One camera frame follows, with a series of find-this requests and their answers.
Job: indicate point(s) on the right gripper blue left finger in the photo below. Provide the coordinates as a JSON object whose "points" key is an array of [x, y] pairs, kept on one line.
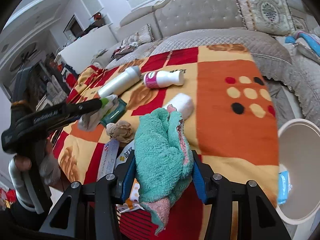
{"points": [[129, 171]]}

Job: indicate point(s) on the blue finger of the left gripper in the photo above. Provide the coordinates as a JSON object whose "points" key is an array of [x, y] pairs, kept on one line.
{"points": [[86, 107]]}

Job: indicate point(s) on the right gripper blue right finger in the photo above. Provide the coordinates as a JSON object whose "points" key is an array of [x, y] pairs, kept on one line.
{"points": [[198, 178]]}

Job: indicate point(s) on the orange white snack bag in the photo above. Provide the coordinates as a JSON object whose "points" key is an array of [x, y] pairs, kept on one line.
{"points": [[132, 202]]}

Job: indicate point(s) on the white medicine box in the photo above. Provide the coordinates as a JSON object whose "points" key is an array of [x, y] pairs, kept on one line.
{"points": [[108, 158]]}

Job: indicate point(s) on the green terry towel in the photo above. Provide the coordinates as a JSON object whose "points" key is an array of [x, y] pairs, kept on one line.
{"points": [[164, 162]]}

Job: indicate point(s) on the tissue pack green label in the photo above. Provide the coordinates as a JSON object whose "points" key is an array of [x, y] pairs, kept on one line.
{"points": [[88, 122]]}

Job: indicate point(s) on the beige paper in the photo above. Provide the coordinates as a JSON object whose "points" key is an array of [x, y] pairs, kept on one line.
{"points": [[120, 131]]}

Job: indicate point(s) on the dark green snack wrapper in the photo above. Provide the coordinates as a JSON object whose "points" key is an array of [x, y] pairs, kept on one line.
{"points": [[115, 115]]}

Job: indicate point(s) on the white foam block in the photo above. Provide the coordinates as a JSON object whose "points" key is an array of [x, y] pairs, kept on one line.
{"points": [[183, 104]]}

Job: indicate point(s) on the light blue wipes pack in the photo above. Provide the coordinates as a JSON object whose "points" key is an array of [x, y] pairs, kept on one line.
{"points": [[284, 184]]}

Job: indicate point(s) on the beige round trash bin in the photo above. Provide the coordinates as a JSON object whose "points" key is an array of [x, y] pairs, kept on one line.
{"points": [[299, 153]]}

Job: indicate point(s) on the gloved left hand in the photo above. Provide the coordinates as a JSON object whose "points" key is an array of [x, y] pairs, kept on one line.
{"points": [[49, 168]]}

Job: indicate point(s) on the white cabinet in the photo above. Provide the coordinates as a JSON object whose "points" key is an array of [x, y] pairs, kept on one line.
{"points": [[80, 53]]}

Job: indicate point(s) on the tall white cylinder bottle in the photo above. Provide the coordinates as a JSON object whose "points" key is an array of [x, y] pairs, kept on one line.
{"points": [[121, 83]]}

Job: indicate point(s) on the clothes pile on sofa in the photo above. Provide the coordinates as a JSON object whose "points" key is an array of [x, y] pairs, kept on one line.
{"points": [[122, 51]]}

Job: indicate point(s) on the pink label yogurt bottle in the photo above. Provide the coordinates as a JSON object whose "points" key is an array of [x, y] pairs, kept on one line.
{"points": [[163, 79]]}

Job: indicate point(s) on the checkered orange red blanket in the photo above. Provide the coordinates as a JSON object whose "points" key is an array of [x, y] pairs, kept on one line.
{"points": [[233, 127]]}

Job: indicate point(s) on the small fringed cushion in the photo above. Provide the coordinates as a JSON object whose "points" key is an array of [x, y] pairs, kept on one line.
{"points": [[144, 35]]}

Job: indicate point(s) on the colourful striped cloth pile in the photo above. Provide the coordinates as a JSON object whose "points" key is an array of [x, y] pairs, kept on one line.
{"points": [[306, 43]]}

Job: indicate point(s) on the ornate embroidered cushion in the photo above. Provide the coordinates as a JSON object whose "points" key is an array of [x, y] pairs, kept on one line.
{"points": [[267, 16]]}

